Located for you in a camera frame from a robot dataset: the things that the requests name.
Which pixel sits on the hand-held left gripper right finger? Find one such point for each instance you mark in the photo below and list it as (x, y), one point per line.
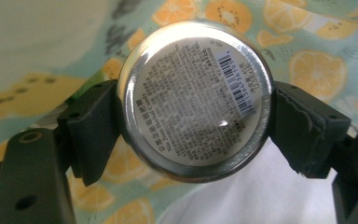
(307, 133)

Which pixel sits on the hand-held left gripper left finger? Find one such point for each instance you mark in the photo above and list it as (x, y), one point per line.
(93, 133)

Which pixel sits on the fruit-patterned tablecloth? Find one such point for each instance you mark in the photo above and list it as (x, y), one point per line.
(307, 46)

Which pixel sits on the round silver tin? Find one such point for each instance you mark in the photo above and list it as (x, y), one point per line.
(195, 102)

